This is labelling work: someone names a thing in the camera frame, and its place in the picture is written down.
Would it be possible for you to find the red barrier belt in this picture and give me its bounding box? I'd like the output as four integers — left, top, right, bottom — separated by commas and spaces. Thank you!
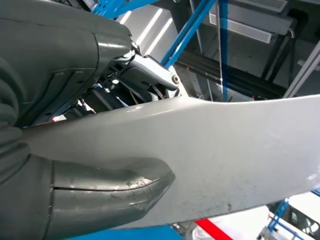
194, 217, 234, 240

